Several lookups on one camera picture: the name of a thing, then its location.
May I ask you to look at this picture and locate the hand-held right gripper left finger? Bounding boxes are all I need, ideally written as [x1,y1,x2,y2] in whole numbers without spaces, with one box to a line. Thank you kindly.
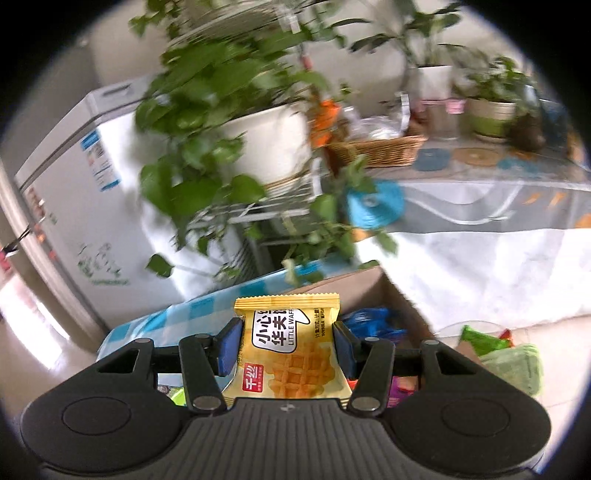
[95,318,245,412]

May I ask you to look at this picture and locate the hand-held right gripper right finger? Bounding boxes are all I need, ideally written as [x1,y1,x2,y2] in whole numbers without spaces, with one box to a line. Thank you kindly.
[333,322,483,412]

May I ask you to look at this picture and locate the blue foil snack packet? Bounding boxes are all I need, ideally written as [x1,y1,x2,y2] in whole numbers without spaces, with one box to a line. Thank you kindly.
[342,307,407,342]

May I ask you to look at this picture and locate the small yellow waffle packet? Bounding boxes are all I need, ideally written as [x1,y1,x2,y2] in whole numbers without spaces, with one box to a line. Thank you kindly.
[222,294,352,409]

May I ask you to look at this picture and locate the cardboard box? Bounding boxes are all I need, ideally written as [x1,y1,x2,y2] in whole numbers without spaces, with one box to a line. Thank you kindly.
[277,265,437,407]

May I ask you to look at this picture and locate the purple snack packet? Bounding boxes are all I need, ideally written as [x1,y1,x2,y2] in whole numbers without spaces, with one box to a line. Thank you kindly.
[388,376,419,407]

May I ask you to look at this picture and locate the blue white checked cloth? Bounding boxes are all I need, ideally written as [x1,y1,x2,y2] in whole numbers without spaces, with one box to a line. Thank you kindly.
[97,258,352,402]

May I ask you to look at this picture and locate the bright green crumpled bag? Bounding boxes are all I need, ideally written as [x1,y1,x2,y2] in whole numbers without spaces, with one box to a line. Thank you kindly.
[462,325,509,356]

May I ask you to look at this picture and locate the white metal plant stand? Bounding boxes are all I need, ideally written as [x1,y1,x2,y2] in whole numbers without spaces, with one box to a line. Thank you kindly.
[226,157,324,259]

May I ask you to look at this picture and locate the grey white tablecloth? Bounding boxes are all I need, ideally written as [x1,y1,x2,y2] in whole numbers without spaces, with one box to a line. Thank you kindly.
[355,134,591,324]

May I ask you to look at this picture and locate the blue round pleated disc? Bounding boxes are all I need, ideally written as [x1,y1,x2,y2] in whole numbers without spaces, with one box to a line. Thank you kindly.
[346,180,404,229]

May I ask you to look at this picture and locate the pale green plastic bag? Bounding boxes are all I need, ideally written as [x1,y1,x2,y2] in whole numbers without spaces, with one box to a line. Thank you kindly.
[480,344,543,398]

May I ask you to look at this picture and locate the beige refrigerator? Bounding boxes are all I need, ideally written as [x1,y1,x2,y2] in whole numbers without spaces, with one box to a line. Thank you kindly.
[0,157,109,342]

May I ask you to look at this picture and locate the white chest freezer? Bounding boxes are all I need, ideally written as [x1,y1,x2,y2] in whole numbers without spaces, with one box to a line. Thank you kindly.
[14,76,232,319]

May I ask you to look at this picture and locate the wicker basket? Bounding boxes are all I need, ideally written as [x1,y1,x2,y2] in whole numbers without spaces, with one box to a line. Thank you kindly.
[325,135,428,168]

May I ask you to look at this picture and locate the potted pothos large white pot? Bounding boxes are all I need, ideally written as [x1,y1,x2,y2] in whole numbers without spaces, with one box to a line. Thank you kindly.
[129,0,398,284]

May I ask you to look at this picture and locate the blue round coaster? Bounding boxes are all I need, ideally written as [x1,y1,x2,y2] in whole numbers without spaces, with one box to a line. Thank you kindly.
[416,148,451,171]

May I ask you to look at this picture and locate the orange plastic object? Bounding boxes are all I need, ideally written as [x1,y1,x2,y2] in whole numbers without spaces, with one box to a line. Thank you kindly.
[309,99,342,148]

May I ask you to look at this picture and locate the clear plastic bags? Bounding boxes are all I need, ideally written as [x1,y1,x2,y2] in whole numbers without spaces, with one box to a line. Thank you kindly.
[342,106,407,139]

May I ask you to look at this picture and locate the tan woven round coaster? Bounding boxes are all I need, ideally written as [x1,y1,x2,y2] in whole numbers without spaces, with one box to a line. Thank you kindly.
[455,147,502,167]

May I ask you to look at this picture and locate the glass jar pink lid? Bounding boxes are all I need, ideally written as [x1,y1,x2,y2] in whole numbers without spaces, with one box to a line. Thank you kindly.
[422,99,462,139]

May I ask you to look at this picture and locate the potted plant green white pot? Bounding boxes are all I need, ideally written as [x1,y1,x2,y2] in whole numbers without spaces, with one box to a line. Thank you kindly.
[457,55,536,139]

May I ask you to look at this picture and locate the potted plant small white pot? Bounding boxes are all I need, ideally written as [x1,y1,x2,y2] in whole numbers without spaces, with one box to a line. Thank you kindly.
[351,0,467,100]

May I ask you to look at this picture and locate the brown round object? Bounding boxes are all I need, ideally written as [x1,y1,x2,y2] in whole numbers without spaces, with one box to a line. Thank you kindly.
[510,113,548,151]

